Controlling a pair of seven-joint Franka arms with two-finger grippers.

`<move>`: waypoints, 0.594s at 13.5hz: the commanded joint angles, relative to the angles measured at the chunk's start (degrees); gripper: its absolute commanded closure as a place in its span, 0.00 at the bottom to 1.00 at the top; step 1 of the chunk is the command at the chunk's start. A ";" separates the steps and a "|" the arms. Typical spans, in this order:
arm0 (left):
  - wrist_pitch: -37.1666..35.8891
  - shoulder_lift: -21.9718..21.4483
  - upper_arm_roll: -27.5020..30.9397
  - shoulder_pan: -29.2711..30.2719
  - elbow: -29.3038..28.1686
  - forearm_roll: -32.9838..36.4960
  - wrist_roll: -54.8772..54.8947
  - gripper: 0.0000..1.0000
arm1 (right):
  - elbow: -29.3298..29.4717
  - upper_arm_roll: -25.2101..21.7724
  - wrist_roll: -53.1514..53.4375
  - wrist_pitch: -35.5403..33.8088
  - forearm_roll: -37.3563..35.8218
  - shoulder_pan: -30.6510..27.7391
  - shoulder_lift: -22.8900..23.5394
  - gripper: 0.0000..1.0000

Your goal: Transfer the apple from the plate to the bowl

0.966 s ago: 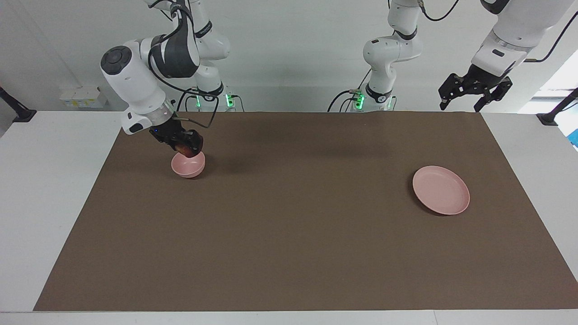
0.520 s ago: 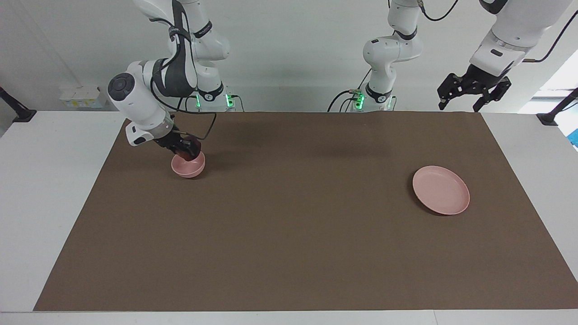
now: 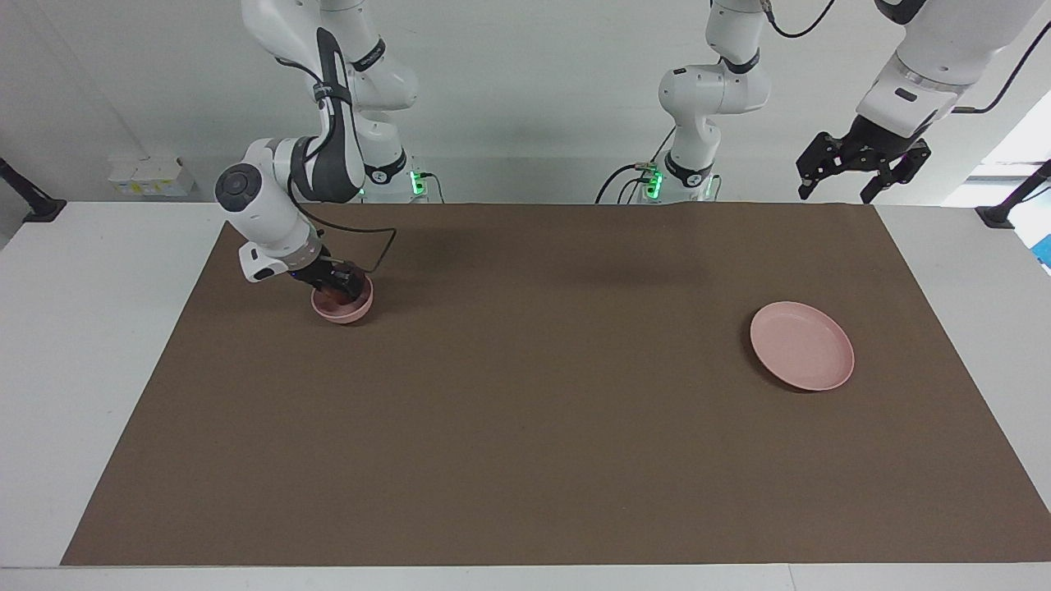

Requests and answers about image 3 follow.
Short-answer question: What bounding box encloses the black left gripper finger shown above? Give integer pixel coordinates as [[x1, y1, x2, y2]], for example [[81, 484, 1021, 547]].
[[796, 131, 847, 200], [861, 140, 931, 204]]

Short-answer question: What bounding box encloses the black clamp mount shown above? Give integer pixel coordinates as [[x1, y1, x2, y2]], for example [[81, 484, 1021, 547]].
[[975, 160, 1051, 229], [0, 158, 68, 224]]

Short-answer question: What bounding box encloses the pink plate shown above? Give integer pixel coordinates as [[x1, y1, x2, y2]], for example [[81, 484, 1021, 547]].
[[749, 300, 856, 392]]

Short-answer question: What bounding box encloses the black left arm base cable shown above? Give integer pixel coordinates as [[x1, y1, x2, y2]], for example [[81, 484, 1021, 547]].
[[595, 163, 658, 204]]

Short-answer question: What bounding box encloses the black arm gripper cable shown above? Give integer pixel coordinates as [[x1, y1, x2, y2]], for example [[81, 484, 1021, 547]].
[[764, 0, 1051, 114], [275, 33, 398, 274]]

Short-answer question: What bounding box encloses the pink bowl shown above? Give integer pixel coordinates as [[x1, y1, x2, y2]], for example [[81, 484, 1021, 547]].
[[310, 283, 374, 325]]

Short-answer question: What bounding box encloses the black right arm gripper cable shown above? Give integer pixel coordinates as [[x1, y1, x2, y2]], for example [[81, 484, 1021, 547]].
[[275, 33, 398, 274]]

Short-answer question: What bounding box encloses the black left arm gripper cable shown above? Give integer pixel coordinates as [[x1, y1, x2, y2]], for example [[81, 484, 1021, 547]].
[[764, 0, 1051, 114]]

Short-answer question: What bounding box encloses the white power strip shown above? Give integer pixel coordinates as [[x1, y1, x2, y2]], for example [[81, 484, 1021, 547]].
[[108, 156, 196, 198]]

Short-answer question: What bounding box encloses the brown table mat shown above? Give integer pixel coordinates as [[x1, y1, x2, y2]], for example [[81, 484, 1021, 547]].
[[60, 203, 1051, 567]]

